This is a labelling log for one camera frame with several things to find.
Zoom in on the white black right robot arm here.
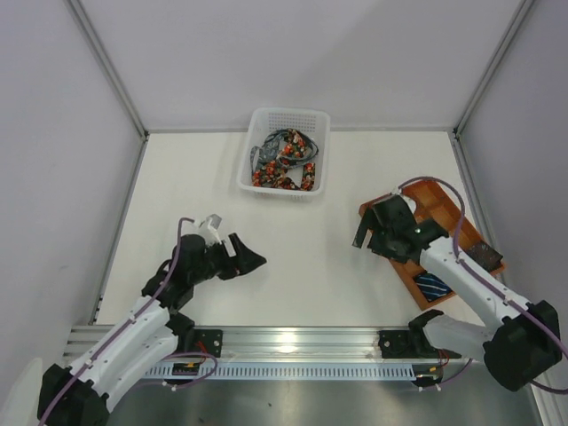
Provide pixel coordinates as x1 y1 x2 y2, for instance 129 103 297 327
353 193 567 391

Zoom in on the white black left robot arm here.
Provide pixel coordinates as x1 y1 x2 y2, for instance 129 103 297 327
37 215 267 425

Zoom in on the orange compartment tray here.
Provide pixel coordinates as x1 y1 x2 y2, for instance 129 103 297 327
358 177 508 312

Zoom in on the blue striped rolled tie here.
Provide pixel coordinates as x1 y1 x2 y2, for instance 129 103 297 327
414 272 452 303

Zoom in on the floral patterned necktie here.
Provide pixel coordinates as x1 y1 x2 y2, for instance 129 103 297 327
251 128 320 192

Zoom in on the dark dotted rolled tie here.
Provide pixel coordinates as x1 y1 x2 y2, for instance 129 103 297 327
466 241 503 272

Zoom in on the grey patterned necktie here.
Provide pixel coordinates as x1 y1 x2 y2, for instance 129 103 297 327
249 130 284 172

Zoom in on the white plastic perforated basket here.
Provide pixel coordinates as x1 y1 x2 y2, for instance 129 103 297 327
236 107 331 200

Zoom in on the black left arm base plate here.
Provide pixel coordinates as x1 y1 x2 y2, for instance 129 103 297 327
176 328 224 358

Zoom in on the aluminium front rail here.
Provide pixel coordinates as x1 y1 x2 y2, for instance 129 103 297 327
61 323 489 363

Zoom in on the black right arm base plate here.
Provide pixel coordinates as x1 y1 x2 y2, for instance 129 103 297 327
377 328 462 360

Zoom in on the white slotted cable duct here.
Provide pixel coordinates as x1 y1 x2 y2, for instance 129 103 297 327
144 361 415 382

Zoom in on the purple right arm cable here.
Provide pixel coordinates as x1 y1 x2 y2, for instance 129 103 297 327
397 176 568 394

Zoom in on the aluminium right frame post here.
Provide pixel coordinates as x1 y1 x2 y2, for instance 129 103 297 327
453 0 537 138

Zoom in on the aluminium frame post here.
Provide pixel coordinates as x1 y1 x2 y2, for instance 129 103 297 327
64 0 148 142
453 0 537 138

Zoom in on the aluminium left frame post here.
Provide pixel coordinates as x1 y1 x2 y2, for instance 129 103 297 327
64 0 148 142

